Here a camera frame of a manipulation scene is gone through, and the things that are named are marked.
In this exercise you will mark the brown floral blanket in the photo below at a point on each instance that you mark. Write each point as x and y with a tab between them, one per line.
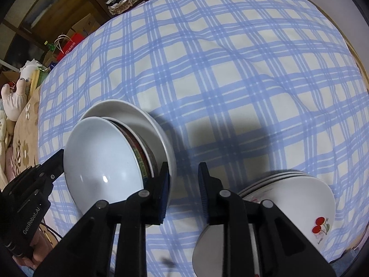
23	147

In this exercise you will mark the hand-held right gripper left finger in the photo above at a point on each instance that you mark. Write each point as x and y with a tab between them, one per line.
164	196

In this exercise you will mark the white plush toy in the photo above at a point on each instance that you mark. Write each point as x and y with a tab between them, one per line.
14	101

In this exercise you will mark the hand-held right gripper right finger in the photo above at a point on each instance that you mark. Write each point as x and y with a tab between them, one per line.
204	196

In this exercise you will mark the red paper bag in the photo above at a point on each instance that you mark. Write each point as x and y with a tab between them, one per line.
70	46

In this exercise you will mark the small dark red patterned bowl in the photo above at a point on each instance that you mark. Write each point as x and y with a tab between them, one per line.
147	153

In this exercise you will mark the white cherry print plate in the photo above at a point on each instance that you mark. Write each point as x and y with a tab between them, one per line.
294	207
276	173
278	176

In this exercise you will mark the person's left hand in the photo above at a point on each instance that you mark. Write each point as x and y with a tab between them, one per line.
39	251

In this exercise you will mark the wooden cabinet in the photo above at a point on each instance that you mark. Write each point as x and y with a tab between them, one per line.
92	0

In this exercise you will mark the blue plaid cloth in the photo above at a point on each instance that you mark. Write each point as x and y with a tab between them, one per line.
230	78

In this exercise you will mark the cardboard box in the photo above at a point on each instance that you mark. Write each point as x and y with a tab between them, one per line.
86	24

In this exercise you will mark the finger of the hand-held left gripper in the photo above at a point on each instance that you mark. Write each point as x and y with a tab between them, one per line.
54	166

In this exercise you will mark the green bottle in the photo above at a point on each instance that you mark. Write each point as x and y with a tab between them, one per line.
50	46

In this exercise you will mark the large white bowl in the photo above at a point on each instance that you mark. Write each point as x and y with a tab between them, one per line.
138	115

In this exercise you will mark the small bright red bowl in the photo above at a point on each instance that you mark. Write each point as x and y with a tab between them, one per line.
98	155

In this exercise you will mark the yellow green cushion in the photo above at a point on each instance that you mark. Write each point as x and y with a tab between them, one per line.
39	79

